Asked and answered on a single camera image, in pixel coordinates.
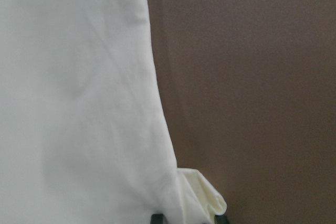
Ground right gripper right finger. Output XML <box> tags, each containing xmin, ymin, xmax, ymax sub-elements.
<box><xmin>214</xmin><ymin>214</ymin><xmax>229</xmax><ymax>224</ymax></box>

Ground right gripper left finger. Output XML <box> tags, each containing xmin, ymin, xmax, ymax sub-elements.
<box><xmin>150</xmin><ymin>214</ymin><xmax>165</xmax><ymax>224</ymax></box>

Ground cream long-sleeve Twinkle shirt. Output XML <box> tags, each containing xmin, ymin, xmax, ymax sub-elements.
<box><xmin>1</xmin><ymin>0</ymin><xmax>227</xmax><ymax>223</ymax></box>

